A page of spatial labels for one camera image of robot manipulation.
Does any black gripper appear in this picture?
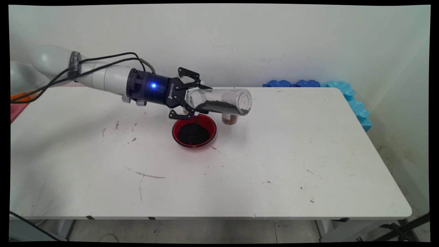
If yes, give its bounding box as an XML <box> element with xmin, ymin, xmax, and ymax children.
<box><xmin>126</xmin><ymin>67</ymin><xmax>211</xmax><ymax>120</ymax></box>

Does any black seeds pile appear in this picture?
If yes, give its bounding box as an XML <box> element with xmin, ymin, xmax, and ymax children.
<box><xmin>197</xmin><ymin>99</ymin><xmax>250</xmax><ymax>116</ymax></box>
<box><xmin>177</xmin><ymin>123</ymin><xmax>210</xmax><ymax>145</ymax></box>

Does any clear plastic jar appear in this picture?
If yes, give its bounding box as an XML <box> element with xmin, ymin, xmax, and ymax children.
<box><xmin>185</xmin><ymin>87</ymin><xmax>253</xmax><ymax>116</ymax></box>

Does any red bowl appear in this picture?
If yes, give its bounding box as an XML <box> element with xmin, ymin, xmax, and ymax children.
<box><xmin>172</xmin><ymin>114</ymin><xmax>217</xmax><ymax>148</ymax></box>

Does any white-lidded brown spice jar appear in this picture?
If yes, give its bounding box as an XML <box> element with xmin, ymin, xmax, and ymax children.
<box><xmin>221</xmin><ymin>90</ymin><xmax>240</xmax><ymax>126</ymax></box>

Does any light blue foam mat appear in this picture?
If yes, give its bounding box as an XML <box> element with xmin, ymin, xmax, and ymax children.
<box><xmin>321</xmin><ymin>81</ymin><xmax>373</xmax><ymax>132</ymax></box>

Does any white table leg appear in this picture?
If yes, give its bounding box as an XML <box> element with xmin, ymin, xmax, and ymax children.
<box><xmin>55</xmin><ymin>220</ymin><xmax>76</xmax><ymax>240</ymax></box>

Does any black tripod leg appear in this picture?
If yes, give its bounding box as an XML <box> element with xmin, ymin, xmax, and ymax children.
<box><xmin>372</xmin><ymin>213</ymin><xmax>431</xmax><ymax>242</ymax></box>

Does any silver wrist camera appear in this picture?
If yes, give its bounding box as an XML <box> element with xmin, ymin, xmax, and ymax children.
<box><xmin>122</xmin><ymin>95</ymin><xmax>147</xmax><ymax>107</ymax></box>

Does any black cable with metal plug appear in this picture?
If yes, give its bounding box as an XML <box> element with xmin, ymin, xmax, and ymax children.
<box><xmin>10</xmin><ymin>57</ymin><xmax>155</xmax><ymax>103</ymax></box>

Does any black camera cable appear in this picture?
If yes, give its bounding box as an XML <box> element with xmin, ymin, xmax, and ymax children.
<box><xmin>10</xmin><ymin>51</ymin><xmax>146</xmax><ymax>103</ymax></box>

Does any black velcro strap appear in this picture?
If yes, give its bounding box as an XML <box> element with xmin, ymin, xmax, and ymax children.
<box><xmin>68</xmin><ymin>51</ymin><xmax>82</xmax><ymax>80</ymax></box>

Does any black hanging cable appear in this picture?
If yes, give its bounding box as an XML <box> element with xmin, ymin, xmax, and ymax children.
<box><xmin>10</xmin><ymin>211</ymin><xmax>67</xmax><ymax>242</ymax></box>

